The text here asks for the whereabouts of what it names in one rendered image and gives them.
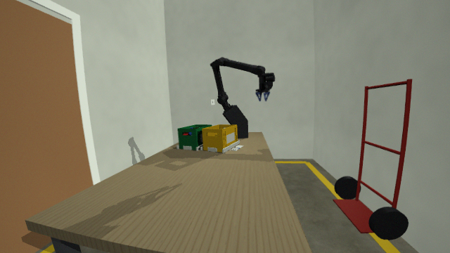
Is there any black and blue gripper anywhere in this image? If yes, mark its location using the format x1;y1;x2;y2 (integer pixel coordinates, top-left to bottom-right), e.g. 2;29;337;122
255;89;270;101

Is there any white pick list paper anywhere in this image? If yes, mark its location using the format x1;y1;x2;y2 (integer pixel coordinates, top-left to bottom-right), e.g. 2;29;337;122
231;145;243;151

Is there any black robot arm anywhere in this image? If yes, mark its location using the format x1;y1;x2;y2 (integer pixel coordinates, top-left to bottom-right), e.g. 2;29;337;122
210;57;275;113

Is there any green crate with dividers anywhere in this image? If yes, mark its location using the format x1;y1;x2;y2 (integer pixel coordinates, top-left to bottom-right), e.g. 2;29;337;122
178;124;211;150

